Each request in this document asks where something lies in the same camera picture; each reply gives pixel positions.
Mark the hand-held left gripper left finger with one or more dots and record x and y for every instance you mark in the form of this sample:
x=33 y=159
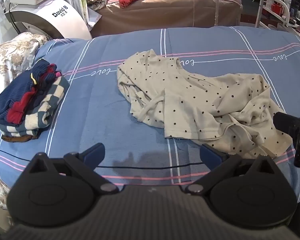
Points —
x=96 y=152

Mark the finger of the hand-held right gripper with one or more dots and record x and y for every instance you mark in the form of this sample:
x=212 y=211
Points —
x=287 y=123

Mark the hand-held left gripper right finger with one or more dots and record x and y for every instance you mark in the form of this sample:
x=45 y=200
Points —
x=211 y=155

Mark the beige polka dot garment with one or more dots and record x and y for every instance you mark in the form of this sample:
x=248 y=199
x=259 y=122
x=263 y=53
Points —
x=190 y=105

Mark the blue plaid bedsheet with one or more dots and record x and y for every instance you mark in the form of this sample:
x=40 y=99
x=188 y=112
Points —
x=97 y=110

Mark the blue white checked garment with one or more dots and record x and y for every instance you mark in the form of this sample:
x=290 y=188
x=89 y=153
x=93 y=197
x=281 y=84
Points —
x=53 y=92

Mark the brown folded garment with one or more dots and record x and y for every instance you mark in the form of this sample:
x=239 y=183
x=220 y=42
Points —
x=17 y=138

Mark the navy striped folded garment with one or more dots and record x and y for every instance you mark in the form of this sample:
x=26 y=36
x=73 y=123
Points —
x=12 y=92

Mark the red box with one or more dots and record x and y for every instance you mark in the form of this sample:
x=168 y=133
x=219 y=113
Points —
x=278 y=8

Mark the white metal trolley rack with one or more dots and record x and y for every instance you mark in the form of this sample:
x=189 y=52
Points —
x=261 y=7

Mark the clear plastic pole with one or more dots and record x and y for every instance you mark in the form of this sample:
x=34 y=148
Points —
x=217 y=5

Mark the white beauty machine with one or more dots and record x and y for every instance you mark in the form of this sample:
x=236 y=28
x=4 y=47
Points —
x=65 y=15

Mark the brown massage bed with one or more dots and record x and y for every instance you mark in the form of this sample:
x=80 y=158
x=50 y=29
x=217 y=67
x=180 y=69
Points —
x=165 y=17

